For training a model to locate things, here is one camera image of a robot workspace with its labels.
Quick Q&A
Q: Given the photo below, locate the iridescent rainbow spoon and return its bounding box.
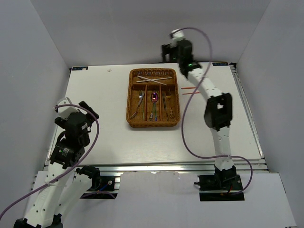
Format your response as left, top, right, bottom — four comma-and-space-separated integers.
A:
151, 92, 158, 121

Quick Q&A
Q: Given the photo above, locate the iridescent thin fork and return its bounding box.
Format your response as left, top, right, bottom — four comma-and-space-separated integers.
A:
140, 91, 145, 120

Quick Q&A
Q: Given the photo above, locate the pink handled silver fork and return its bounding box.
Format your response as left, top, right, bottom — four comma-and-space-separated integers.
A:
162, 93, 167, 111

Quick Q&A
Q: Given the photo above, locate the green handled silver fork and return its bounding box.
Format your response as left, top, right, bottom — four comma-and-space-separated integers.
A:
130, 91, 145, 119

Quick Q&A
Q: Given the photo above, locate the gold ornate fork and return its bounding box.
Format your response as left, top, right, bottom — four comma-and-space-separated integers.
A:
166, 89, 174, 120

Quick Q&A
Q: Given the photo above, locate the ornate silver spoon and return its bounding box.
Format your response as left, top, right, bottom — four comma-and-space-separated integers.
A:
149, 103, 154, 121

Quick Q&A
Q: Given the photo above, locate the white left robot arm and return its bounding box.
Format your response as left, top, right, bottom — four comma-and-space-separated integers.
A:
14, 97, 100, 228

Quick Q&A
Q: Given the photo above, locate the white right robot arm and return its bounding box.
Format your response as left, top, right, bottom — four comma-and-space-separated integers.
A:
161, 39, 237, 190

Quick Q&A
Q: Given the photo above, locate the blue label sticker right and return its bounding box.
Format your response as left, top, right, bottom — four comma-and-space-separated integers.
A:
212, 62, 229, 67

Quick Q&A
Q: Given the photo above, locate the blue label sticker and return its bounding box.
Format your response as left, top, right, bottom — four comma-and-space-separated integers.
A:
71, 66, 88, 71
212, 62, 229, 67

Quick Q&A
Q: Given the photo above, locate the brown wicker cutlery tray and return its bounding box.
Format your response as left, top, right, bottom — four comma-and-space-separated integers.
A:
126, 68, 181, 128

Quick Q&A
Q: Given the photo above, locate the blue label sticker left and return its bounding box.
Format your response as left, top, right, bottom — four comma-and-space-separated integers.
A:
71, 66, 88, 71

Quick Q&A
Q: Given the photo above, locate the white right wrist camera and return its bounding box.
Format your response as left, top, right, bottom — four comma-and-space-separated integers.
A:
169, 29, 185, 47

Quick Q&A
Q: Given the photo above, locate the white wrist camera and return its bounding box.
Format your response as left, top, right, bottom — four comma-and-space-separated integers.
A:
169, 29, 185, 47
53, 97, 79, 120

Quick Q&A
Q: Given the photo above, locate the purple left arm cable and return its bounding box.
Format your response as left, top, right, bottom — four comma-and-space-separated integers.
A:
0, 104, 101, 223

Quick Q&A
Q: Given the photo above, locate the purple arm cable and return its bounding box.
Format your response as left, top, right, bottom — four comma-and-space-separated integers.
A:
0, 104, 101, 223
177, 28, 254, 196

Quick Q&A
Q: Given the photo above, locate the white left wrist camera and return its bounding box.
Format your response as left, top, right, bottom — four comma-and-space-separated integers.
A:
53, 97, 79, 120

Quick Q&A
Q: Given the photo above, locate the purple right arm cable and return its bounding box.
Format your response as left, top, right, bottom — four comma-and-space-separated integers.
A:
177, 28, 254, 196

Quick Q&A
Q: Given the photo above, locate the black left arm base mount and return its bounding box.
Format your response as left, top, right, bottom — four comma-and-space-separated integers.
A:
75, 166, 117, 200

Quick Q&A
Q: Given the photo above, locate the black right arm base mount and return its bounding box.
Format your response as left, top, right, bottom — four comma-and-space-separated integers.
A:
194, 175, 245, 202

